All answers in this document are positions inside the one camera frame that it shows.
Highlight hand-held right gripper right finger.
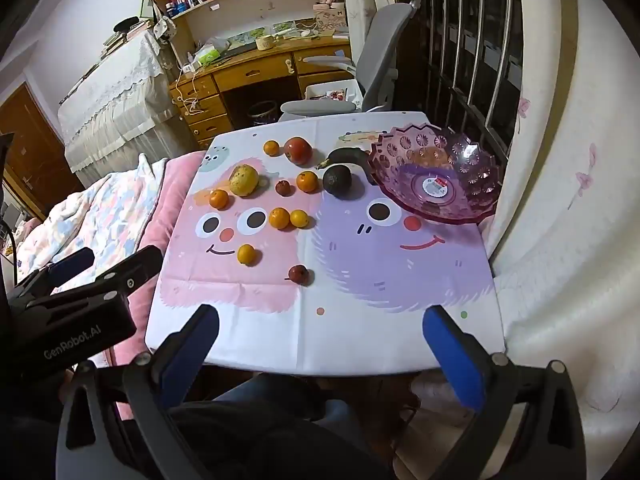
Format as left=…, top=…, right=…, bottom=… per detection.
left=422, top=305, right=586, bottom=480

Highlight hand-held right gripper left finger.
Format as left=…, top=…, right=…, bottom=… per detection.
left=55, top=303, right=221, bottom=480

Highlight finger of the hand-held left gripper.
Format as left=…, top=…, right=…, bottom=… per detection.
left=27, top=246, right=163, bottom=311
left=15, top=247, right=96, bottom=295

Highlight yellow pear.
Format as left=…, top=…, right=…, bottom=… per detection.
left=228, top=164, right=260, bottom=197

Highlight pink plastic fruit bowl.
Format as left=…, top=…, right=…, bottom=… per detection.
left=367, top=122, right=502, bottom=225

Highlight red apple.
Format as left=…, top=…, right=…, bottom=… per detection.
left=284, top=136, right=314, bottom=165

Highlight dark avocado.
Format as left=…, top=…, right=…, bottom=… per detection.
left=322, top=164, right=353, bottom=194

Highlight pastel floral blanket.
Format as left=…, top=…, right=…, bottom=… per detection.
left=14, top=152, right=170, bottom=288

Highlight pink bed sheet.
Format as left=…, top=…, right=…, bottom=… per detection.
left=97, top=150, right=211, bottom=413

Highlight person's dark clothed legs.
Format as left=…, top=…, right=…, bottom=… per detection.
left=165, top=374, right=416, bottom=480

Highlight cartoon printed tablecloth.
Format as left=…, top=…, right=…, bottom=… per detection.
left=145, top=110, right=506, bottom=378

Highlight brown wooden door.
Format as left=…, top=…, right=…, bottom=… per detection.
left=0, top=82, right=87, bottom=213

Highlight white floral curtain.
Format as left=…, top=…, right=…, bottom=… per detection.
left=477, top=0, right=640, bottom=463

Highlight white lace covered piano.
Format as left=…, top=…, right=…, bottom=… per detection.
left=56, top=27, right=197, bottom=175

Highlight dark waste bin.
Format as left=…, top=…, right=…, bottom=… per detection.
left=248, top=101, right=279, bottom=128

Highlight green tissue pack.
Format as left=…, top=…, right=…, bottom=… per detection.
left=192, top=45, right=223, bottom=67

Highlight wooden desk with drawers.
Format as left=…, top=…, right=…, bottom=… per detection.
left=169, top=35, right=357, bottom=150

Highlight metal window grille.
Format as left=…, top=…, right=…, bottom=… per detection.
left=395, top=0, right=527, bottom=161

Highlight grey office chair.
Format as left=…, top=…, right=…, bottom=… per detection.
left=277, top=0, right=426, bottom=123

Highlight cardboard box with doll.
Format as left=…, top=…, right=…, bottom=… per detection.
left=313, top=0, right=348, bottom=31

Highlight white charger cable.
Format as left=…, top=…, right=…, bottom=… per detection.
left=172, top=62, right=203, bottom=116

